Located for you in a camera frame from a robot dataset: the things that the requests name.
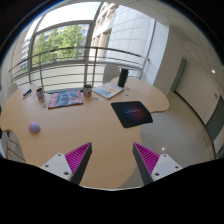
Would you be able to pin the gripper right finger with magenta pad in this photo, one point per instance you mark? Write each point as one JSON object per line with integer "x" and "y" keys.
{"x": 153, "y": 166}

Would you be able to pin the white open booklet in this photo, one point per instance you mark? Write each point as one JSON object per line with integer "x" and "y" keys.
{"x": 108, "y": 90}

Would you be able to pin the lilac computer mouse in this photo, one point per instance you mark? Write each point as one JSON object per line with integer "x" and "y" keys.
{"x": 34, "y": 127}

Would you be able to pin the red and blue magazine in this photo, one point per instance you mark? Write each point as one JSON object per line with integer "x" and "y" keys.
{"x": 64, "y": 99}

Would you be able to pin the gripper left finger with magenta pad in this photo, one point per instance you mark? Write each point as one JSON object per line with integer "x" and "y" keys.
{"x": 70, "y": 166}

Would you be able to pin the metal balcony railing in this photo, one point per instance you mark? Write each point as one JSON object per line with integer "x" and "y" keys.
{"x": 51, "y": 72}

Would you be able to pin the dark blue small box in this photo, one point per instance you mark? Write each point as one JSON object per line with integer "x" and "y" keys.
{"x": 27, "y": 93}

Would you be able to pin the black mouse pad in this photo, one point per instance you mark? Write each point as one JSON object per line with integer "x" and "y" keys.
{"x": 132, "y": 113}

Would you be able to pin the white chair behind table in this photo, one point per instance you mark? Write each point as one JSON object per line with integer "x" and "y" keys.
{"x": 110, "y": 71}

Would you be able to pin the patterned mug at left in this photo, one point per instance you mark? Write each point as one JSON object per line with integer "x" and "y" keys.
{"x": 40, "y": 93}

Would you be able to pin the white chair at left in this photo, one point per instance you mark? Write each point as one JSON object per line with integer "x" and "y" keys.
{"x": 12, "y": 88}

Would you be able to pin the patterned mug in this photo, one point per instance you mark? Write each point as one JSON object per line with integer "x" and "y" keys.
{"x": 40, "y": 93}
{"x": 87, "y": 90}

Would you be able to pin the patterned mug near centre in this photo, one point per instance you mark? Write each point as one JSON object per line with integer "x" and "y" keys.
{"x": 87, "y": 90}

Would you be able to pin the black cylindrical speaker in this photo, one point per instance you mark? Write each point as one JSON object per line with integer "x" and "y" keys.
{"x": 123, "y": 77}

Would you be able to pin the dark green door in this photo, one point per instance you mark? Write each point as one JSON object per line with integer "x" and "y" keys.
{"x": 179, "y": 74}

